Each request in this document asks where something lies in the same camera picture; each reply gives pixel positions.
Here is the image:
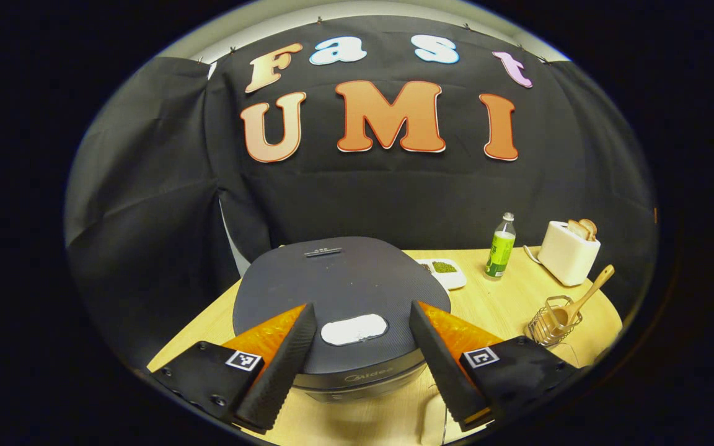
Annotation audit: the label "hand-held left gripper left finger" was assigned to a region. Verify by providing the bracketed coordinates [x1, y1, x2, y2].
[148, 302, 319, 434]

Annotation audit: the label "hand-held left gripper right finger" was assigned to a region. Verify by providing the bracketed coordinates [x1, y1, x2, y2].
[409, 300, 581, 433]

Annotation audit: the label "grey rice cooker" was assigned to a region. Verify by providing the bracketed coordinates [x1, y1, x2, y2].
[232, 236, 452, 404]

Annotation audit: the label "wire metal chopstick holder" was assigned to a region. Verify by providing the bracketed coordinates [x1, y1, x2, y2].
[525, 295, 584, 348]

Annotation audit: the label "wooden spoon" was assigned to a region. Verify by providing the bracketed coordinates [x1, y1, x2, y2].
[543, 265, 616, 330]

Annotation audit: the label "white divided bean dish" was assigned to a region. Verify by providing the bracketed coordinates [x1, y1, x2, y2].
[416, 258, 468, 291]

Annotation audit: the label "green label bottle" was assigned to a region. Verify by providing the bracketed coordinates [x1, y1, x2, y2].
[485, 212, 517, 280]

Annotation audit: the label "white toaster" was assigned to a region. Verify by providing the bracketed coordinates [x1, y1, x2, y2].
[537, 221, 602, 287]

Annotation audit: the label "black backdrop cloth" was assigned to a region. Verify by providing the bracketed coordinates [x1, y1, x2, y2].
[64, 15, 658, 372]

